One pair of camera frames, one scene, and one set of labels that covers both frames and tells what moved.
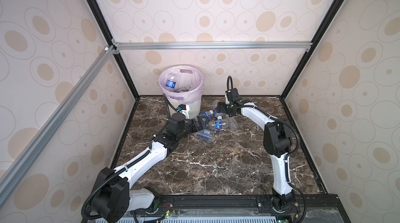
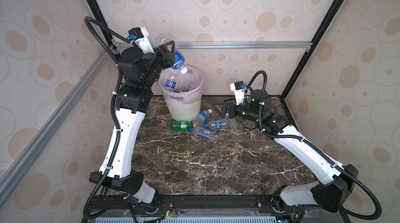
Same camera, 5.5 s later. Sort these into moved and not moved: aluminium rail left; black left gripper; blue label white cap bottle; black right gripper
Moved: black left gripper
Not moved: aluminium rail left; blue label white cap bottle; black right gripper
